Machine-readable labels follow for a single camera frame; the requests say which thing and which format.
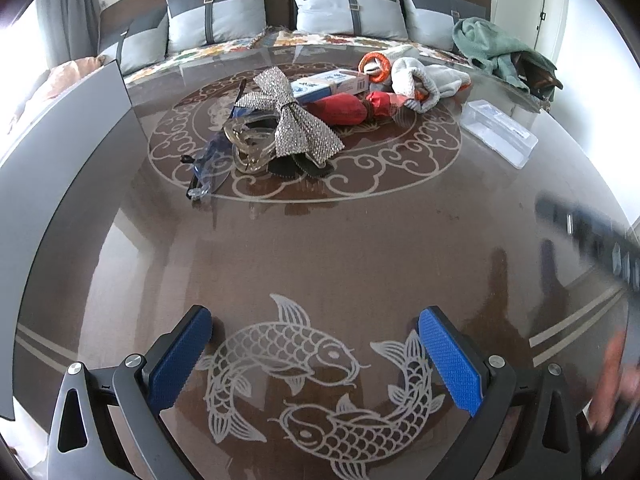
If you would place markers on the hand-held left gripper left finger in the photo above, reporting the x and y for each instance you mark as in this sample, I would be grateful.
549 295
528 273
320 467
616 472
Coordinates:
175 355

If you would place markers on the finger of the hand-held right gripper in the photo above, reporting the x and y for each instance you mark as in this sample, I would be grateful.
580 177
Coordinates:
560 220

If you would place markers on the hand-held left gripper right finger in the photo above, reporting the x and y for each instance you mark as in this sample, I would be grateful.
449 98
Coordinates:
450 360

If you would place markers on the clear plastic box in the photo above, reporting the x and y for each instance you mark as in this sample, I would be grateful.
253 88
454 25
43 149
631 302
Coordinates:
500 132

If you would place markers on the white knit glove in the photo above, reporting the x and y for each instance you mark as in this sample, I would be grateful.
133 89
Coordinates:
407 77
386 67
450 80

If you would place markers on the eyeglasses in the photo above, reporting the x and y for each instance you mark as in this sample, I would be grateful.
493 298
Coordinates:
212 165

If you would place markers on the white cardboard box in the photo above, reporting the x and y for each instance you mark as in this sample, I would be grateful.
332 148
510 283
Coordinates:
65 185

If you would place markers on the translucent claw hair clip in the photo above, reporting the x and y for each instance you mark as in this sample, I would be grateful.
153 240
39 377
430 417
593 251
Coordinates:
240 142

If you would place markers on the red snack packet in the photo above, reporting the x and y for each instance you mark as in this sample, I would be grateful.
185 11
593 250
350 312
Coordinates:
340 107

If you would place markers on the blue white carton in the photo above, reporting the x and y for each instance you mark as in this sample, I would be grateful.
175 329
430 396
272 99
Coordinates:
325 85

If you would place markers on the rhinestone bow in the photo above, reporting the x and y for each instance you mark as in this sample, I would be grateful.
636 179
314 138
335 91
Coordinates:
280 87

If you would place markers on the person's right hand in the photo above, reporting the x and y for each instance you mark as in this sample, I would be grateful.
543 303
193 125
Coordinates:
612 385

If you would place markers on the brown bag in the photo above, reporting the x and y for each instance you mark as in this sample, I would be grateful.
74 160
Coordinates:
535 72

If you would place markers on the green blanket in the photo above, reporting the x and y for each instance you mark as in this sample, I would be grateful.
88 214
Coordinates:
480 37

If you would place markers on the white door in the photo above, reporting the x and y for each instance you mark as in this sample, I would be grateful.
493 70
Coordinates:
520 5

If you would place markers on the grey cushion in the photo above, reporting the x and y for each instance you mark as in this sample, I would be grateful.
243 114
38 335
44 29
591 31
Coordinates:
325 15
430 20
235 25
145 50

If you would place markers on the pink blanket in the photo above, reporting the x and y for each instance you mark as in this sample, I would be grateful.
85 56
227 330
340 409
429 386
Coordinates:
65 80

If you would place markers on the floral sofa cover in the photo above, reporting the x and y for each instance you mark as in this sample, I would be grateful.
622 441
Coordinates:
200 57
320 40

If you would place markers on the window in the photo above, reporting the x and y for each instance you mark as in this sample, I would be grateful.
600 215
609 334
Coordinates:
25 50

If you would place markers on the grey curtain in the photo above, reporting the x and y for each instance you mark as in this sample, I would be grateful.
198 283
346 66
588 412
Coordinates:
70 10

